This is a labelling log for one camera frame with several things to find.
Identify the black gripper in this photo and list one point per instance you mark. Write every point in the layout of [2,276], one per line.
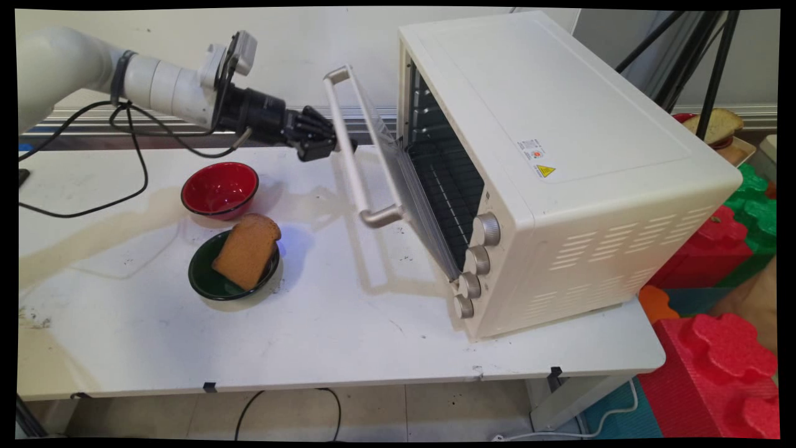
[258,112]

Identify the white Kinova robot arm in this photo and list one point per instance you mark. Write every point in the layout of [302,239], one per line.
[62,62]

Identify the red enamel bowl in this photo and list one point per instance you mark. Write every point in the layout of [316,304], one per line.
[219,186]

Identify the brown toast bread slice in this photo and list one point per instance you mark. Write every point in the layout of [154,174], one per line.
[245,252]

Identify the dark green enamel bowl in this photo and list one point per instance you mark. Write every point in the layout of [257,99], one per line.
[208,280]

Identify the silver oven knob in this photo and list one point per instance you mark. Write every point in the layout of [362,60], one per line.
[488,229]
[478,260]
[470,285]
[463,307]

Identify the white label sticker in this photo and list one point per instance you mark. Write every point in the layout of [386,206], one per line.
[532,150]

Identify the yellow warning sticker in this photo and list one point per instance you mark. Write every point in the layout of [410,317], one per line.
[546,171]

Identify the cream toaster oven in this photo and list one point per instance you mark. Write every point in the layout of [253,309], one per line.
[591,124]

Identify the red plate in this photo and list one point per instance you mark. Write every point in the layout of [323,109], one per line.
[684,116]

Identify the white table leg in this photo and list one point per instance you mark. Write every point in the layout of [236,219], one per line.
[572,401]

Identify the orange foam block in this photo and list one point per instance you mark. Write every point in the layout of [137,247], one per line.
[656,303]

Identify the black tripod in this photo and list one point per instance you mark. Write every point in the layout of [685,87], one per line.
[715,74]

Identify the sandwich bread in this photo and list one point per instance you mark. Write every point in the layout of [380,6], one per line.
[721,123]

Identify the small red foam block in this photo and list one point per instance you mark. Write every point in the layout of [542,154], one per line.
[709,249]

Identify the teal foam mat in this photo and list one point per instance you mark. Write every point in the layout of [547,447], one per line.
[693,300]

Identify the blue foam mat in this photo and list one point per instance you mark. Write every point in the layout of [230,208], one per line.
[622,417]

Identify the beige tray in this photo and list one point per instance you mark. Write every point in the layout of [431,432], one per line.
[740,152]

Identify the green foam block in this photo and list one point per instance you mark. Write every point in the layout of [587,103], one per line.
[755,211]

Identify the large red foam block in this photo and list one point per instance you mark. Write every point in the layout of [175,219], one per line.
[715,373]

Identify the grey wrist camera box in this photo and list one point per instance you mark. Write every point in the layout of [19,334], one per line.
[239,53]

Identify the aluminium rail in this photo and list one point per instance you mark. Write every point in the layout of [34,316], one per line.
[74,127]

